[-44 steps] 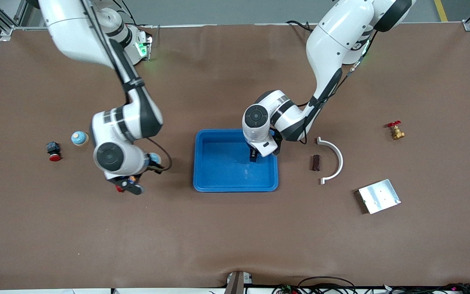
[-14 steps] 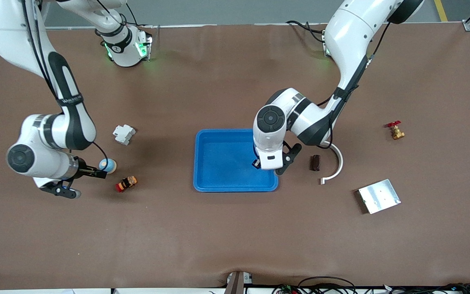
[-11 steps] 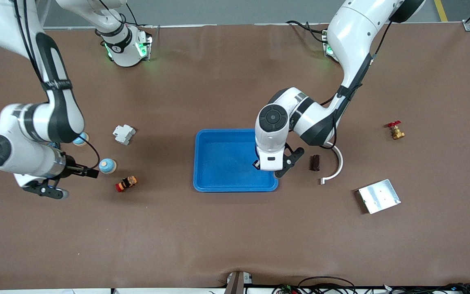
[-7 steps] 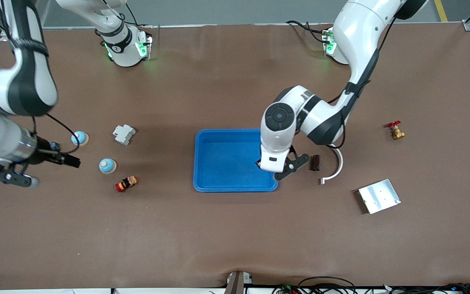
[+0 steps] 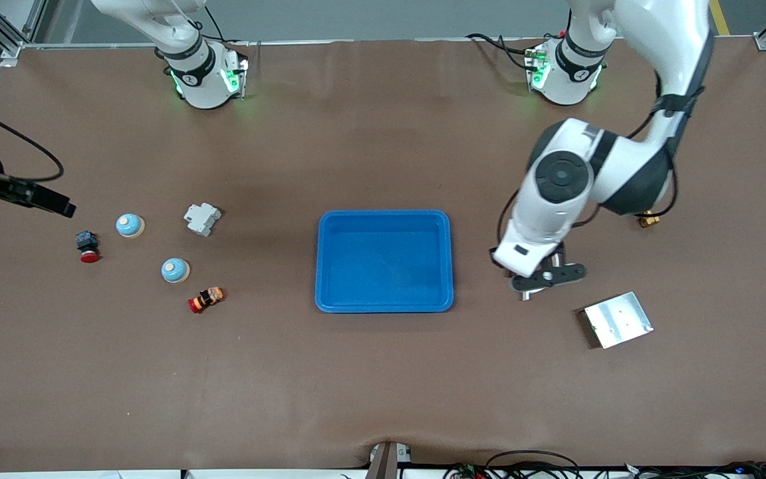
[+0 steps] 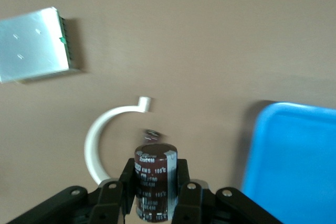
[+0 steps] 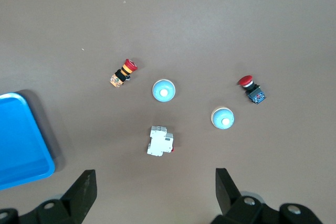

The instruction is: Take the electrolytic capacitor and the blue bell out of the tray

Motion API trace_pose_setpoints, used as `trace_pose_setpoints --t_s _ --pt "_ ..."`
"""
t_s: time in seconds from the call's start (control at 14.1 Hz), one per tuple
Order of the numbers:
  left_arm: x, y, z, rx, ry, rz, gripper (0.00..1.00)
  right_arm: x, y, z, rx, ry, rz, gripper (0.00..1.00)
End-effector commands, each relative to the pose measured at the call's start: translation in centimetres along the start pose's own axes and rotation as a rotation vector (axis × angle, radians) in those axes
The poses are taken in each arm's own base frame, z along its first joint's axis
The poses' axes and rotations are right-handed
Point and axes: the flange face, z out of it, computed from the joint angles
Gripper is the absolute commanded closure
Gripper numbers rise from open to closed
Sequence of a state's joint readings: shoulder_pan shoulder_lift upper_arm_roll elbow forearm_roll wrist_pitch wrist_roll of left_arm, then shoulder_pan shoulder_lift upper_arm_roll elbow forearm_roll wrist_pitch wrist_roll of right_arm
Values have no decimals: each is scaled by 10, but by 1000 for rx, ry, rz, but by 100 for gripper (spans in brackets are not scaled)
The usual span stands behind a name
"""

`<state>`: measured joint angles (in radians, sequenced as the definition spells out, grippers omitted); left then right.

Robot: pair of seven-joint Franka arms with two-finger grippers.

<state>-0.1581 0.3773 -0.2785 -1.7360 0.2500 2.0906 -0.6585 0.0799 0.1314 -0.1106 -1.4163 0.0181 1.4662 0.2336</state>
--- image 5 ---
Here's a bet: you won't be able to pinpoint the blue dome call bell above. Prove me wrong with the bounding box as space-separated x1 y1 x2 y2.
161 257 190 284
116 214 146 240

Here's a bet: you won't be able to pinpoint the red mushroom push button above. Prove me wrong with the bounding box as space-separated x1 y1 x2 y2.
75 230 101 264

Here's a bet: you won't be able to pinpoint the silver metal plate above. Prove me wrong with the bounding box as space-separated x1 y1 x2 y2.
581 291 654 350

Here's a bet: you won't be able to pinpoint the blue plastic tray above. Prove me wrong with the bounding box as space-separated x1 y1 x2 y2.
315 210 455 314

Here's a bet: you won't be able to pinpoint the white circuit breaker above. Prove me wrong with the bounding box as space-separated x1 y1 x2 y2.
183 202 223 238

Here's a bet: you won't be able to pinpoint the brown table cover mat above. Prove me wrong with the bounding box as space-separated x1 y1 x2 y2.
0 37 766 474

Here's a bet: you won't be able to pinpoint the red yellow emergency stop button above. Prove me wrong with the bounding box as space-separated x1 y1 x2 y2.
188 287 225 315

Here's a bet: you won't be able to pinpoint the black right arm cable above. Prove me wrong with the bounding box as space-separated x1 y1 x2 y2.
0 90 64 184

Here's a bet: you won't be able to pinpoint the black cable loop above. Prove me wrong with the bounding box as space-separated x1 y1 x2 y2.
486 450 583 479

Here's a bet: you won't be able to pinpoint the coloured connector wires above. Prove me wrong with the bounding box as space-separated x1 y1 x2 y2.
443 462 490 479

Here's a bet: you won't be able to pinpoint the black base cable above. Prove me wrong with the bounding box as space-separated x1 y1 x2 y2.
466 32 537 71
201 4 227 43

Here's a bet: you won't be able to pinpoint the grey metal clamp bracket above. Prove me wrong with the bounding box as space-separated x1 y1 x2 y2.
365 441 414 479

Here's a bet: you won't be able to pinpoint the tangled black cable bundle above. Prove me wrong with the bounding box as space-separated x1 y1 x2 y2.
622 460 766 479

